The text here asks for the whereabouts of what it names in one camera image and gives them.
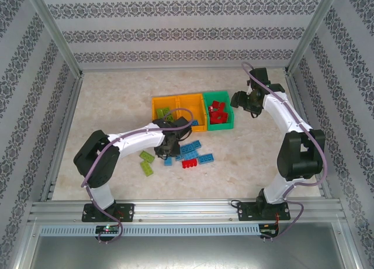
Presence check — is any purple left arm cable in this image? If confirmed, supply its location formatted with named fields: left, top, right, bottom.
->
left=80, top=108, right=196, bottom=245

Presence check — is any yellow plastic bin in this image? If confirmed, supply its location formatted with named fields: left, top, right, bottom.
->
left=151, top=95, right=179, bottom=129
left=176, top=92, right=207, bottom=133

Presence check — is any green plastic bin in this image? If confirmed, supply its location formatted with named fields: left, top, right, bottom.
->
left=203, top=90, right=236, bottom=132

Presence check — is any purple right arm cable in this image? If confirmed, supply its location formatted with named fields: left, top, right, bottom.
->
left=241, top=61, right=327, bottom=243

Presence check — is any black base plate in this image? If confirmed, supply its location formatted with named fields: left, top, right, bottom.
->
left=237, top=201, right=290, bottom=222
left=82, top=203, right=135, bottom=223

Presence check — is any grey metal sheet panel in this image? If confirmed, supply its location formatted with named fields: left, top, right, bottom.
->
left=29, top=235, right=358, bottom=269

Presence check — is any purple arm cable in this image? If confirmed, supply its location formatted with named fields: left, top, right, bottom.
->
left=80, top=108, right=196, bottom=245
left=241, top=61, right=327, bottom=243

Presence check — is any aluminium corner post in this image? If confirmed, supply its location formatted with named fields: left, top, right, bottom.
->
left=286, top=0, right=342, bottom=74
left=25, top=0, right=85, bottom=77

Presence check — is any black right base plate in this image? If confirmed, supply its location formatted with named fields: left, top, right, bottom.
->
left=237, top=201, right=290, bottom=222

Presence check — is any aluminium front rail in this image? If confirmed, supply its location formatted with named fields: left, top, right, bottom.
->
left=27, top=200, right=344, bottom=223

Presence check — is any grey slotted cable duct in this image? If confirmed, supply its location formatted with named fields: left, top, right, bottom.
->
left=39, top=225, right=261, bottom=236

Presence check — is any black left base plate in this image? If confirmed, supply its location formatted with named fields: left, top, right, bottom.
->
left=82, top=203, right=135, bottom=223

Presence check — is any aluminium side rail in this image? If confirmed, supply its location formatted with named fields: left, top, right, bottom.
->
left=40, top=72, right=85, bottom=202
left=285, top=68, right=333, bottom=199

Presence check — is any left circuit board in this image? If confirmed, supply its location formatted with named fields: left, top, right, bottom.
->
left=95, top=225, right=120, bottom=234

